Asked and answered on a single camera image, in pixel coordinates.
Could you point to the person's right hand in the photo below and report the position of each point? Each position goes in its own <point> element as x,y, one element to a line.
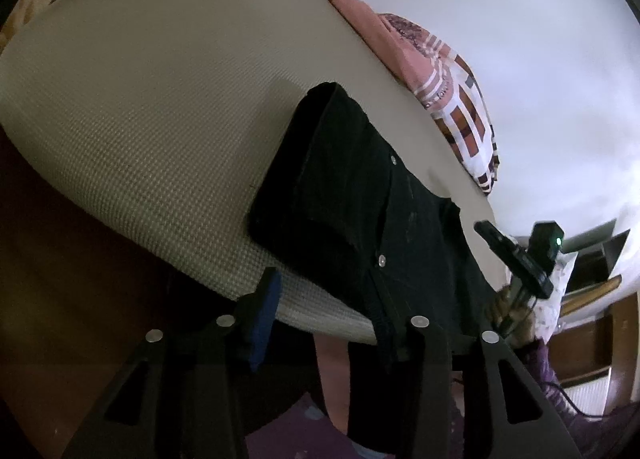
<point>504,304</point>

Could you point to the black pants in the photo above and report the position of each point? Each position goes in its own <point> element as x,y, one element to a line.
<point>340,179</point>

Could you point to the beige woven bed mat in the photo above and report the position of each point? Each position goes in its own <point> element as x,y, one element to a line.
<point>150,114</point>

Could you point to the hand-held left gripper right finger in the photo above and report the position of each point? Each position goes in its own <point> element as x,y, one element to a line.
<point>425,354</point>

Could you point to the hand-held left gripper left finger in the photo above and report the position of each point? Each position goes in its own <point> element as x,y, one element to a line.
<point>265,319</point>

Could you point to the purple patterned cloth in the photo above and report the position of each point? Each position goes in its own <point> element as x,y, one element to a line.
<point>300,431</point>

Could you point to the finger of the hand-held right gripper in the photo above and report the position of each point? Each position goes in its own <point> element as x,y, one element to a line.
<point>492,236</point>

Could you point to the wooden cabinet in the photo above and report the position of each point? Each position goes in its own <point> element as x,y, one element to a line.
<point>585,349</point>

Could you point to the pink checked pillow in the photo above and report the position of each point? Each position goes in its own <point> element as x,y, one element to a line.
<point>450,89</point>

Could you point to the person's right forearm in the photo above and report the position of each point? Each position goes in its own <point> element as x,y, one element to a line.
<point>550,379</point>

